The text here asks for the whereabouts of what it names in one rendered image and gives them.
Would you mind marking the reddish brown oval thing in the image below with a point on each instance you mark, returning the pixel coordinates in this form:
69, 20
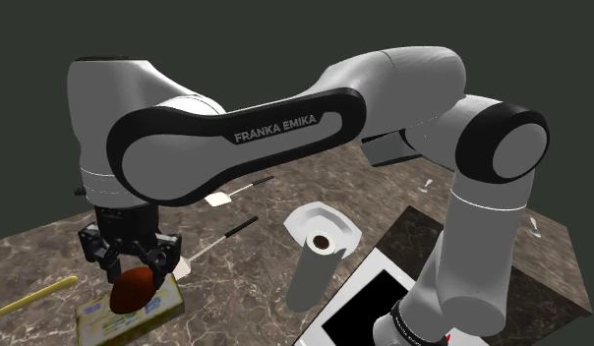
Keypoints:
130, 291

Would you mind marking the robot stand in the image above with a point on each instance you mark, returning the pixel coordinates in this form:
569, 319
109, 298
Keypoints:
541, 282

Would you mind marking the yellow butter box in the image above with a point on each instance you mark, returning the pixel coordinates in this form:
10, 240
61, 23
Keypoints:
165, 302

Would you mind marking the small grey metal utensil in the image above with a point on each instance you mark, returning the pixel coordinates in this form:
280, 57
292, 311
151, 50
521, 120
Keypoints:
425, 186
534, 229

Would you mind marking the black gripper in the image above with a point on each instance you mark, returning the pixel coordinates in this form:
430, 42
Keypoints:
127, 221

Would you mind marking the yellow wooden stick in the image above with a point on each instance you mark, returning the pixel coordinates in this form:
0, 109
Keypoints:
33, 297

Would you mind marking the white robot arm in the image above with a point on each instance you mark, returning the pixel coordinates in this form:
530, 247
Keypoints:
287, 103

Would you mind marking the white paper towel roll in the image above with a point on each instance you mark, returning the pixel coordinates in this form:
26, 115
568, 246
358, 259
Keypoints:
312, 273

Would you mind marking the white angular plate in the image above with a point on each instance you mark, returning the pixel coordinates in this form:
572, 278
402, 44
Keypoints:
321, 218

